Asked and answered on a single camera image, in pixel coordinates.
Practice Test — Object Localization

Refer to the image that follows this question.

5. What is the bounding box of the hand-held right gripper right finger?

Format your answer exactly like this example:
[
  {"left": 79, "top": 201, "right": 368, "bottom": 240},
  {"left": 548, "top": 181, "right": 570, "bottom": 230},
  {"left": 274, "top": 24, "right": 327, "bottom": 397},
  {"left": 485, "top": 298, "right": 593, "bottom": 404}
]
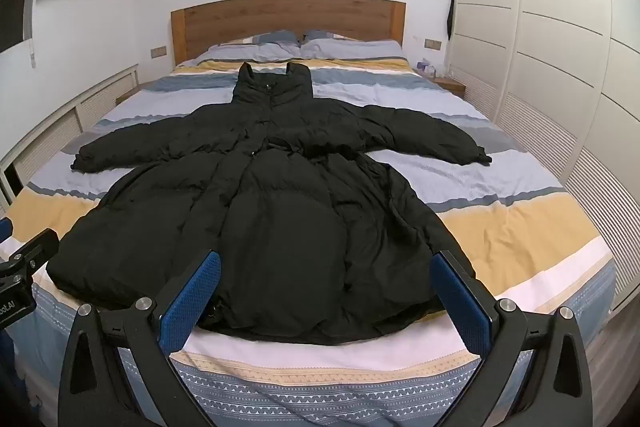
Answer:
[{"left": 430, "top": 249, "right": 593, "bottom": 427}]

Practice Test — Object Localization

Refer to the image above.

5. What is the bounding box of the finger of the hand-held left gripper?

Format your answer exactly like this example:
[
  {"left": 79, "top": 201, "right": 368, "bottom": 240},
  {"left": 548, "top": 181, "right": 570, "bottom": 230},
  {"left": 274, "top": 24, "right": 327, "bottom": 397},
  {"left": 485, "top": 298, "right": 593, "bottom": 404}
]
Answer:
[{"left": 11, "top": 228, "right": 60, "bottom": 269}]

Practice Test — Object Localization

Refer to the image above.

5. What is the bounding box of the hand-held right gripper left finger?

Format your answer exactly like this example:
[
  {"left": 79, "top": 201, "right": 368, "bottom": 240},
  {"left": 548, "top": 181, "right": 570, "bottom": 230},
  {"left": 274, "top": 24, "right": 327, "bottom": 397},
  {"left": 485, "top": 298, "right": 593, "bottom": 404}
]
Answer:
[{"left": 57, "top": 249, "right": 223, "bottom": 427}]

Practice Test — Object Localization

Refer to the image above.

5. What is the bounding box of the black puffer coat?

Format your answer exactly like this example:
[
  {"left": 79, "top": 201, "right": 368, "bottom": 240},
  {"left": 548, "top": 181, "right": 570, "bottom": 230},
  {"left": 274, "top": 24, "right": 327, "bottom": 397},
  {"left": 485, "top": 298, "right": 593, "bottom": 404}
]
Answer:
[{"left": 45, "top": 62, "right": 493, "bottom": 348}]

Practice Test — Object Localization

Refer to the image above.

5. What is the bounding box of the bed with striped duvet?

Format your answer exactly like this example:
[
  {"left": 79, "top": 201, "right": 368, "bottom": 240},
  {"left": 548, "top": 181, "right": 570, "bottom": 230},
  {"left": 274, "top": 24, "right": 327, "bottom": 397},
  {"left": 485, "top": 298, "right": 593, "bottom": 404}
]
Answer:
[{"left": 0, "top": 29, "right": 618, "bottom": 427}]

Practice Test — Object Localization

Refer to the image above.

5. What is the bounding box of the white low slatted cabinet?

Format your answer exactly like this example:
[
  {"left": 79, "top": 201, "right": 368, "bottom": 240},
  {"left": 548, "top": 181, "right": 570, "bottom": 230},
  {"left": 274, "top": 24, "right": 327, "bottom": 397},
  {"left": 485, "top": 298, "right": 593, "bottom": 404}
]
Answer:
[{"left": 0, "top": 64, "right": 141, "bottom": 210}]

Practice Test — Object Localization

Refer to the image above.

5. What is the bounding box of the wooden nightstand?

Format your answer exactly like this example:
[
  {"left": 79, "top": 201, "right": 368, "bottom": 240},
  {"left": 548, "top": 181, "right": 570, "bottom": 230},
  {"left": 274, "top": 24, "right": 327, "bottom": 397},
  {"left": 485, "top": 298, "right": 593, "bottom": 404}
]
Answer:
[{"left": 431, "top": 74, "right": 469, "bottom": 98}]

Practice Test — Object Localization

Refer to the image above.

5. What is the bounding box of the white wardrobe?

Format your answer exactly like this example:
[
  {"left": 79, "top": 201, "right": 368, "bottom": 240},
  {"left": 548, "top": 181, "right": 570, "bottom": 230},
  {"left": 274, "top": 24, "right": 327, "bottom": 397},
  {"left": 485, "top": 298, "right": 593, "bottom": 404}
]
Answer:
[{"left": 451, "top": 0, "right": 640, "bottom": 310}]

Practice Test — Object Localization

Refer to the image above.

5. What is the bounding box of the wooden headboard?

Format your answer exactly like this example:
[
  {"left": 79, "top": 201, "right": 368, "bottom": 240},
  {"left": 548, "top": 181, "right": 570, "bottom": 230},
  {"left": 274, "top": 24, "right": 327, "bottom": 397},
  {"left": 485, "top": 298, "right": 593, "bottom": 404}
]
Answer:
[{"left": 170, "top": 0, "right": 407, "bottom": 68}]

